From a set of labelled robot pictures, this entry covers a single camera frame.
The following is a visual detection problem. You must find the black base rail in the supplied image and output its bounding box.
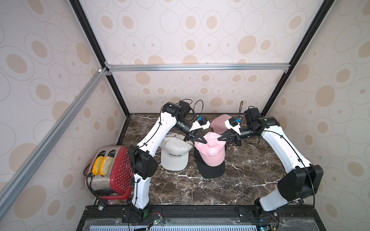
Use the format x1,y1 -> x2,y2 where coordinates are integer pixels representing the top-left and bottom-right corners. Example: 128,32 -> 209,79
77,205 -> 325,231

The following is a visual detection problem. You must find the black right frame post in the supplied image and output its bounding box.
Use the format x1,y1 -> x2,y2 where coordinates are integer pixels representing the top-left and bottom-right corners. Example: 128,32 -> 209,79
261,0 -> 335,116

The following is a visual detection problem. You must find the black toaster power cable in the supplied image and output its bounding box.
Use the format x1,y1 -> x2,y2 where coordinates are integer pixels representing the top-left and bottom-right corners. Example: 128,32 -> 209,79
83,163 -> 109,211

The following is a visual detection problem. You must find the black cap front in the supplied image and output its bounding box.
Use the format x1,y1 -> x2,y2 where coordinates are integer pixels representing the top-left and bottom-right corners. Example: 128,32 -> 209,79
194,148 -> 225,179

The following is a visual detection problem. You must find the black frame post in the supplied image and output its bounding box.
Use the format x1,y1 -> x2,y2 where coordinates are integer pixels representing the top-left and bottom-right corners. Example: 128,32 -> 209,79
68,0 -> 130,117
261,0 -> 335,116

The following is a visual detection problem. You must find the horizontal aluminium rail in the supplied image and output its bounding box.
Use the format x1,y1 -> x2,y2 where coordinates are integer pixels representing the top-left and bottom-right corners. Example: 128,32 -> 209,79
105,63 -> 291,73

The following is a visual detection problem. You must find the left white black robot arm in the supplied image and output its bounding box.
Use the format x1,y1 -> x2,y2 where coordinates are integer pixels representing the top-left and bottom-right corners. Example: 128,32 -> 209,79
128,100 -> 210,220

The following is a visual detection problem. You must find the white cap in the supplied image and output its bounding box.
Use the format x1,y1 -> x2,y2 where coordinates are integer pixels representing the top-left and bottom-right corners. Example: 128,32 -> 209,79
160,133 -> 194,171

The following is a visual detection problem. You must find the left diagonal aluminium rail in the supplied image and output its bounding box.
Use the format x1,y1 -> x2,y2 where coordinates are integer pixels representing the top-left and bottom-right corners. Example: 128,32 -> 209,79
1,67 -> 108,219

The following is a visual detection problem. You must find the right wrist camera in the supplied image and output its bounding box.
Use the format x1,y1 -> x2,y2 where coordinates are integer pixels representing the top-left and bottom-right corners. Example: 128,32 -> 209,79
225,117 -> 241,135

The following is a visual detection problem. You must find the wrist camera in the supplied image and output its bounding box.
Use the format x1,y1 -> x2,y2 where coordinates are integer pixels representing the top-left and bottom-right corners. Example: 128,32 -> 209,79
225,117 -> 241,135
190,116 -> 211,131

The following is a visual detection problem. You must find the yellow toast slice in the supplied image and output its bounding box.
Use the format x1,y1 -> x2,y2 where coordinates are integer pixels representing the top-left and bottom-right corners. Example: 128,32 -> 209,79
92,156 -> 104,176
99,156 -> 114,177

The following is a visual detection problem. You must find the black left frame post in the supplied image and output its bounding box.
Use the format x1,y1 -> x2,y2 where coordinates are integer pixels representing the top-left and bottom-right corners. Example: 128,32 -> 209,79
68,0 -> 130,117

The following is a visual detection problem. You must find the right yellow toast slice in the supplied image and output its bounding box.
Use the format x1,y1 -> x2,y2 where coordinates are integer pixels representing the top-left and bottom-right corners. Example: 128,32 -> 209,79
99,156 -> 114,177

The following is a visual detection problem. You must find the pink baseball cap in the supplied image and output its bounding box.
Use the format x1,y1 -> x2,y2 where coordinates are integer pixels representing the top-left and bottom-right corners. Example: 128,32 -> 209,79
195,132 -> 226,167
210,114 -> 232,135

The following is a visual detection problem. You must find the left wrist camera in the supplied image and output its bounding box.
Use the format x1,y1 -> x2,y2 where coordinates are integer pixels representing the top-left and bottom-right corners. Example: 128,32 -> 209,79
190,116 -> 211,131

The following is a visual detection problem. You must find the left yellow toast slice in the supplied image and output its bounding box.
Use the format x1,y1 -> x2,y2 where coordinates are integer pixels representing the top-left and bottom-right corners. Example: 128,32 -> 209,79
92,156 -> 104,176

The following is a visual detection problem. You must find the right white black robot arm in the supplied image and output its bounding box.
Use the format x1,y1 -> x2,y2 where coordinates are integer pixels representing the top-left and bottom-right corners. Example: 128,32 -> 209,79
219,107 -> 323,218

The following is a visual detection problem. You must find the red silver toaster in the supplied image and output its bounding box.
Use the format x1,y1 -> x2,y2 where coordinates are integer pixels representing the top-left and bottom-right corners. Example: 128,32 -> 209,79
84,146 -> 134,200

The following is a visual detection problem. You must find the small circuit board with led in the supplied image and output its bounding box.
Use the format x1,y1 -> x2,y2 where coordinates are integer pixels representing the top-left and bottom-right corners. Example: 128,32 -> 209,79
146,212 -> 163,230

